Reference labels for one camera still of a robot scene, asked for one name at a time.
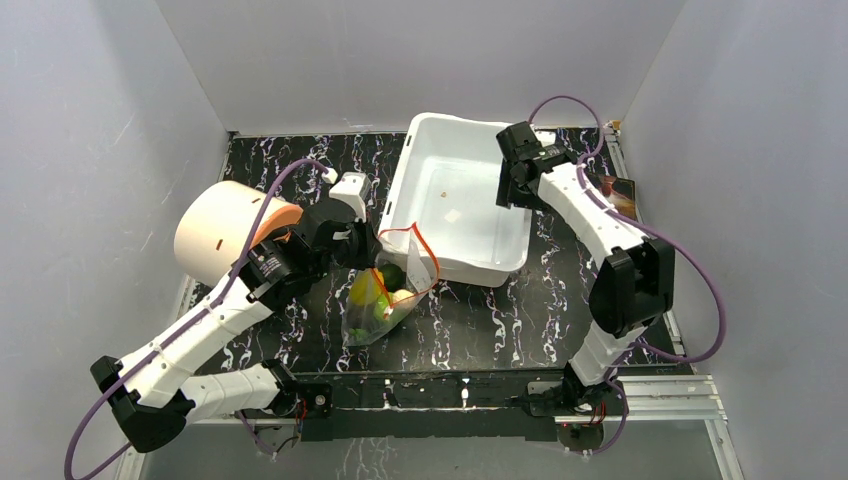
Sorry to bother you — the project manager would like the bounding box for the green avocado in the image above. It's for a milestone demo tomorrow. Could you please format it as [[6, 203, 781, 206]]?
[[378, 263, 406, 292]]

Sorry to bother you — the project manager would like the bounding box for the clear orange-zip bag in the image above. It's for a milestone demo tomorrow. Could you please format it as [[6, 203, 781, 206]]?
[[341, 222, 441, 347]]

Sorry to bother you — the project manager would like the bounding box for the green wrinkled fruit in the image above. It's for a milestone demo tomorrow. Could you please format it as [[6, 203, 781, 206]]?
[[373, 295, 391, 321]]

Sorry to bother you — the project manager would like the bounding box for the white plastic bin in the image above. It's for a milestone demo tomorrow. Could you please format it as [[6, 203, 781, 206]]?
[[379, 112, 532, 288]]

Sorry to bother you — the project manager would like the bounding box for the garlic bulb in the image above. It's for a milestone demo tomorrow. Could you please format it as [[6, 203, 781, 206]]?
[[391, 289, 416, 307]]

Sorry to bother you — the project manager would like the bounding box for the dark purple mangosteen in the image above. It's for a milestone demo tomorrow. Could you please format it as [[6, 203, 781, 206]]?
[[345, 328, 372, 346]]

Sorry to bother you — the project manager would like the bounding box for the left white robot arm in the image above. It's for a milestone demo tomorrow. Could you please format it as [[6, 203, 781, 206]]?
[[90, 199, 382, 453]]

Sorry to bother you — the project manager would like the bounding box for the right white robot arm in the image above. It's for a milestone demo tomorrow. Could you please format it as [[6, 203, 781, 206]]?
[[496, 122, 675, 416]]

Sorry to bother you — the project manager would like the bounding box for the dark cover book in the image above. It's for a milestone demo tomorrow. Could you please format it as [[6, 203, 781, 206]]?
[[587, 172, 637, 220]]

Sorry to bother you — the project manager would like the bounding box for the cream orange cylinder appliance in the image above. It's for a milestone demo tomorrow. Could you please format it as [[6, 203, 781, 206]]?
[[173, 181, 266, 286]]

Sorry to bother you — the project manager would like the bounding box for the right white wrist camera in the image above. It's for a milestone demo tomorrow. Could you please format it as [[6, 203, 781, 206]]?
[[534, 130, 558, 147]]

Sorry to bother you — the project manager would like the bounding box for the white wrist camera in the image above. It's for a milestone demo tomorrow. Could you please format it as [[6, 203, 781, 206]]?
[[329, 172, 372, 221], [534, 130, 558, 147]]

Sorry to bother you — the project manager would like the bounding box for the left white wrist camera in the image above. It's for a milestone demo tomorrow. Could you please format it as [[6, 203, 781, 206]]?
[[329, 172, 372, 221]]

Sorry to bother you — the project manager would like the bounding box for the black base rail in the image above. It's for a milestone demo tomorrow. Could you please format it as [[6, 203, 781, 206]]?
[[258, 360, 624, 444]]

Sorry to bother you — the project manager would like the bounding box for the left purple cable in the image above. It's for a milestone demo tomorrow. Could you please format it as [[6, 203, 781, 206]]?
[[63, 157, 333, 480]]

